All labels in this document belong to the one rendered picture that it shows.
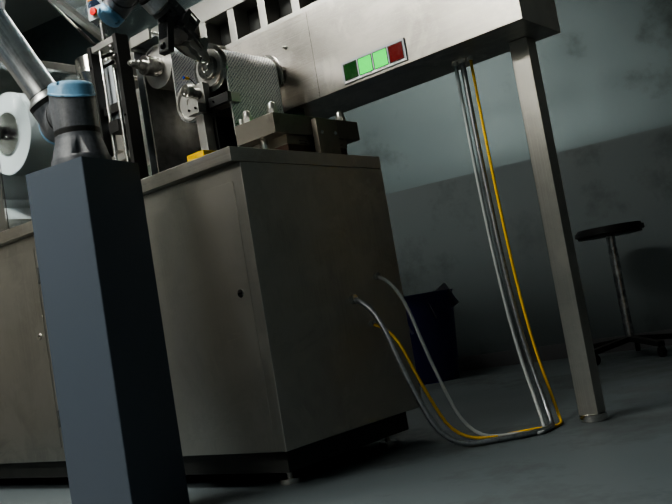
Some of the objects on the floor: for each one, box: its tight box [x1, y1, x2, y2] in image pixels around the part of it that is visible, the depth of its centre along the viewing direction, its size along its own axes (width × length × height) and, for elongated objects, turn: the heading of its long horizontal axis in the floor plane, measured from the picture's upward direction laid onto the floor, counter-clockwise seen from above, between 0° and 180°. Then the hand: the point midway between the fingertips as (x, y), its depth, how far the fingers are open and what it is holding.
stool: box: [575, 221, 672, 365], centre depth 411 cm, size 53×50×63 cm
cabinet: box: [0, 162, 421, 485], centre depth 322 cm, size 252×64×86 cm, turn 166°
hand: (203, 60), depth 261 cm, fingers closed, pressing on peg
